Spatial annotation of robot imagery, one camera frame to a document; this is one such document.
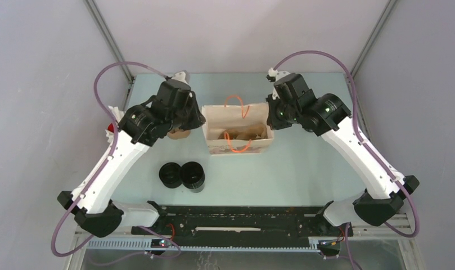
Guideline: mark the black cup stack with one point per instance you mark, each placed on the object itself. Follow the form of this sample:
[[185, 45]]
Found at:
[[192, 176]]

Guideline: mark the aluminium frame post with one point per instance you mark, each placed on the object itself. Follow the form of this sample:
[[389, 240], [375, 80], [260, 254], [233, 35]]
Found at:
[[103, 28], [374, 35]]

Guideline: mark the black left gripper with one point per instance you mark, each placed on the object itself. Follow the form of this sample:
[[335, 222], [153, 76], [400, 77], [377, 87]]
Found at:
[[199, 120]]

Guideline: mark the brown pulp cup carrier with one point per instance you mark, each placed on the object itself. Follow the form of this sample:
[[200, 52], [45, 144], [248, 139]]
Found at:
[[178, 134]]

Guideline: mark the white paper bag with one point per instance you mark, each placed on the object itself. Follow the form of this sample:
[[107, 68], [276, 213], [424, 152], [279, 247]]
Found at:
[[232, 114]]

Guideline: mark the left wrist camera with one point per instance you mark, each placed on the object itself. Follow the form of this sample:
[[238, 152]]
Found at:
[[182, 76]]

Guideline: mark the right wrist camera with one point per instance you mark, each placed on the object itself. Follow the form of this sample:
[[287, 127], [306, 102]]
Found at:
[[275, 75]]

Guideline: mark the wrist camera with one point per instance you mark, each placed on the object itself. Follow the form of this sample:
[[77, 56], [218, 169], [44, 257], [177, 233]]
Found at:
[[275, 75], [182, 76]]

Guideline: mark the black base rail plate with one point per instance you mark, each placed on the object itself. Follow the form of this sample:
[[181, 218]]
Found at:
[[271, 227]]

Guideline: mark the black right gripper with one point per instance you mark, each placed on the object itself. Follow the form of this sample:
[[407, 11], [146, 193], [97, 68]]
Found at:
[[274, 123]]

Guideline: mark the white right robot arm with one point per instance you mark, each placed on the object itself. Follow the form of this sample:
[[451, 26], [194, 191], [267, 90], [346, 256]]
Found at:
[[293, 102]]

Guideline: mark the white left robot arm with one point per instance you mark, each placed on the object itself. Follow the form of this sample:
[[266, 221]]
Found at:
[[173, 107]]

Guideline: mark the aluminium frame post left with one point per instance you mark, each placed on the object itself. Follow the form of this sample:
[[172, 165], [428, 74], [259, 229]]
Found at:
[[103, 28]]

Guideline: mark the aluminium frame post right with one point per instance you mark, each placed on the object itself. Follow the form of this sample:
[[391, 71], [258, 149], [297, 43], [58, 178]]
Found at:
[[374, 35]]

